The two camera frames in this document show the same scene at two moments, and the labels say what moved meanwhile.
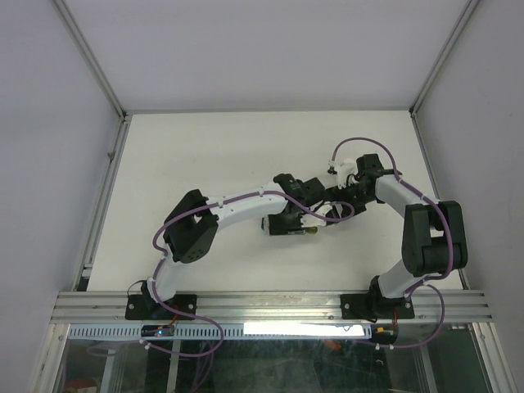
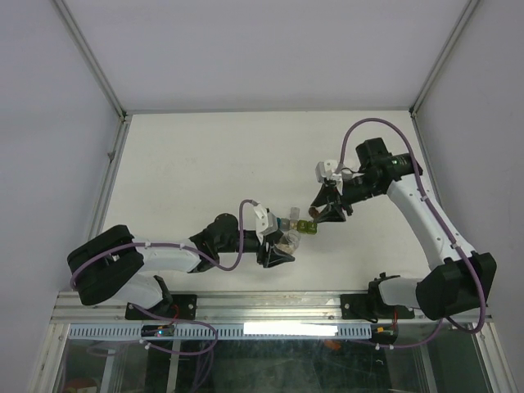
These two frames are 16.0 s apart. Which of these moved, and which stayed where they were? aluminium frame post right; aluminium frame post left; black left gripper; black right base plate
Moved: black left gripper
Stayed: aluminium frame post left; aluminium frame post right; black right base plate
